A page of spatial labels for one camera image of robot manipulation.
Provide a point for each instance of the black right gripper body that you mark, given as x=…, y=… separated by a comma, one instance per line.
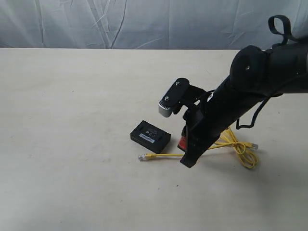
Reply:
x=204, y=123

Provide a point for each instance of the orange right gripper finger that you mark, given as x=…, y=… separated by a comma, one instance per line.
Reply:
x=182, y=144

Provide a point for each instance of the black rectangular network box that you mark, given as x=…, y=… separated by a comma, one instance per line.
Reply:
x=150, y=137

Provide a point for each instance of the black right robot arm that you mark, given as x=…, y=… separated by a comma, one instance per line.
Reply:
x=255, y=77

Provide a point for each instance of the white wrinkled backdrop curtain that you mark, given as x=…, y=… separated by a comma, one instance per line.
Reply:
x=145, y=24

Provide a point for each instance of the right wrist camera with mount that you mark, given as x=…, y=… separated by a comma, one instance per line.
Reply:
x=181, y=93

